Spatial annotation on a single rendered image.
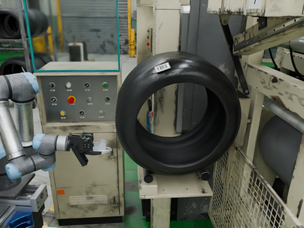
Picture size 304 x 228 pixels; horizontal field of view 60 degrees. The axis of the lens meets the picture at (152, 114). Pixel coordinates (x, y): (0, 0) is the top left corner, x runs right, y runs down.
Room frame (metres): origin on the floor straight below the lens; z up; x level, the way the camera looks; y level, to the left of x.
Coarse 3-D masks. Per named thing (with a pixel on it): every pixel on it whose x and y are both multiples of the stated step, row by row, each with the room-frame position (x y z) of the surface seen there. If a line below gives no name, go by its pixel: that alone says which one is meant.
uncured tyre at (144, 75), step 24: (144, 72) 1.07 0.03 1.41; (168, 72) 1.04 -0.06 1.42; (192, 72) 1.05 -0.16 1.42; (216, 72) 1.09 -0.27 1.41; (120, 96) 1.09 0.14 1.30; (144, 96) 1.03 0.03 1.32; (216, 96) 1.34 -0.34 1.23; (120, 120) 1.04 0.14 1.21; (216, 120) 1.32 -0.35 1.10; (240, 120) 1.11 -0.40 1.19; (144, 144) 1.28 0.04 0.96; (168, 144) 1.31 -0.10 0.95; (192, 144) 1.31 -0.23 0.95; (216, 144) 1.08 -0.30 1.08; (144, 168) 1.07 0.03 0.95; (168, 168) 1.04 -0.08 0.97; (192, 168) 1.05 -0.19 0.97
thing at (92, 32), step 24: (24, 0) 1.66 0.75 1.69; (48, 0) 1.68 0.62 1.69; (72, 0) 1.69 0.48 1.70; (96, 0) 1.70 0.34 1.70; (48, 24) 1.68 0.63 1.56; (72, 24) 1.69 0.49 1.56; (96, 24) 1.70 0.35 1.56; (48, 48) 1.67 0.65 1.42; (72, 48) 1.69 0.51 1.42; (96, 48) 1.70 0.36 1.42
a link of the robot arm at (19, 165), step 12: (0, 84) 1.17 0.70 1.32; (0, 96) 1.14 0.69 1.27; (0, 108) 1.12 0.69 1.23; (0, 120) 1.09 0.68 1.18; (12, 120) 1.13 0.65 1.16; (0, 132) 1.07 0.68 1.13; (12, 132) 1.08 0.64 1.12; (12, 144) 1.05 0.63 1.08; (12, 156) 1.02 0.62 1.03; (24, 156) 1.05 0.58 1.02; (12, 168) 0.99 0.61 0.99; (24, 168) 1.01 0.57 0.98
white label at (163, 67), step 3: (165, 63) 1.07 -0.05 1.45; (168, 63) 1.07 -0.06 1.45; (156, 66) 1.07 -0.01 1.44; (159, 66) 1.06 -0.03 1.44; (162, 66) 1.06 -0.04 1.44; (165, 66) 1.05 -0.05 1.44; (168, 66) 1.05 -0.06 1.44; (156, 69) 1.05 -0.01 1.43; (159, 69) 1.05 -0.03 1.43; (162, 69) 1.04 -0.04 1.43; (165, 69) 1.04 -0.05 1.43
